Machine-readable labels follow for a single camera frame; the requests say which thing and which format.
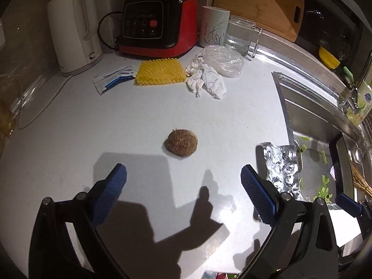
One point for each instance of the yellow bristle scrub brush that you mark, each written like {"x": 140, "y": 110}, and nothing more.
{"x": 160, "y": 72}

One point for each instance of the wooden cutting board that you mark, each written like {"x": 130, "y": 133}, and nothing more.
{"x": 281, "y": 17}

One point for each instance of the red black blender base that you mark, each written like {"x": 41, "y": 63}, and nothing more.
{"x": 158, "y": 28}

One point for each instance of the steel faucet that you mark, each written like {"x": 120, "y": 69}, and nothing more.
{"x": 349, "y": 97}

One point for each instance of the crumpled white paper tissue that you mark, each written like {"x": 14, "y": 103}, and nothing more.
{"x": 202, "y": 76}

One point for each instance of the blue white paper packet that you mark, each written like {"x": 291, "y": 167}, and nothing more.
{"x": 105, "y": 82}

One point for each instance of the clear glass mug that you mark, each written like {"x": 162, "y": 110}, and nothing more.
{"x": 243, "y": 35}

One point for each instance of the silver foil blister pack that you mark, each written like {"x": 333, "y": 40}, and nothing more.
{"x": 283, "y": 165}

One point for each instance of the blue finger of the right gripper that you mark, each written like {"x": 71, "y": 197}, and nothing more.
{"x": 349, "y": 205}

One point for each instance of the stainless steel sink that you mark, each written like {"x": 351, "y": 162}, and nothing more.
{"x": 308, "y": 112}

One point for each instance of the yellow bowl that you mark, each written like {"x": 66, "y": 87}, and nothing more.
{"x": 328, "y": 59}

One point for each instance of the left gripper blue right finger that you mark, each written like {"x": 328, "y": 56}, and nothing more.
{"x": 264, "y": 204}

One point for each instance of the red snack wrapper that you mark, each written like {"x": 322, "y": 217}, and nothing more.
{"x": 218, "y": 275}

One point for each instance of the white ceramic cup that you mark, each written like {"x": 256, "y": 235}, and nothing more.
{"x": 213, "y": 26}

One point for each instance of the white electric kettle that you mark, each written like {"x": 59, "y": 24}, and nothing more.
{"x": 73, "y": 27}

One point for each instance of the clear plastic bag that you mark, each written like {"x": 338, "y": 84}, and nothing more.
{"x": 225, "y": 60}

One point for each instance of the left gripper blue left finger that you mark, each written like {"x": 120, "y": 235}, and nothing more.
{"x": 109, "y": 191}

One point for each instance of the green vegetable scraps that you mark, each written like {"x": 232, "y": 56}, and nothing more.
{"x": 315, "y": 178}

